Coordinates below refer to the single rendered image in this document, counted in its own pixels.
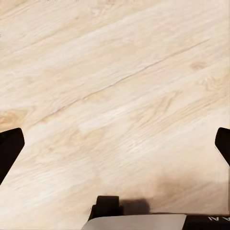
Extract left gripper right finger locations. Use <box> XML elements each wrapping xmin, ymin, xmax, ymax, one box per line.
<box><xmin>215</xmin><ymin>127</ymin><xmax>230</xmax><ymax>166</ymax></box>

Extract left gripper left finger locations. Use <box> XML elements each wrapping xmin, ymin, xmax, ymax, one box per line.
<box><xmin>0</xmin><ymin>127</ymin><xmax>25</xmax><ymax>185</ymax></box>

